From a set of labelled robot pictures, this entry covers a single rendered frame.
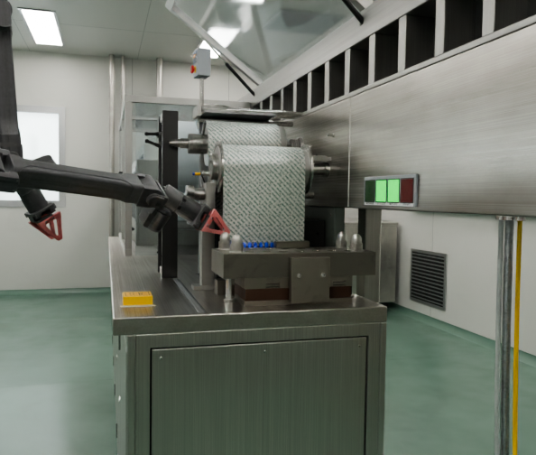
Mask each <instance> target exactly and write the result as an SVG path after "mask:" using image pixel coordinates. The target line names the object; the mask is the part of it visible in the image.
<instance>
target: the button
mask: <svg viewBox="0 0 536 455"><path fill-rule="evenodd" d="M147 304H152V294H151V292H123V305H147Z"/></svg>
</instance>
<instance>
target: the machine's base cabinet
mask: <svg viewBox="0 0 536 455"><path fill-rule="evenodd" d="M112 344H113V366H114V380H115V401H116V441H117V455H384V393H385V358H386V322H370V323H352V324H334V325H317V326H299V327H280V328H263V329H245V330H211V331H192V332H175V333H157V334H140V335H122V336H114V335H112Z"/></svg>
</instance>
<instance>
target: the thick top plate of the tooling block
mask: <svg viewBox="0 0 536 455"><path fill-rule="evenodd" d="M349 249H350V246H349V247H348V248H336V247H334V246H322V247H305V248H275V247H244V252H243V253H229V251H230V249H217V248H212V249H211V271H213V272H214V273H215V274H217V275H219V276H220V277H222V278H223V279H242V278H277V277H289V274H290V257H313V256H327V257H330V270H329V276H347V275H375V262H376V252H374V251H369V250H364V249H363V250H364V251H361V252H355V251H349Z"/></svg>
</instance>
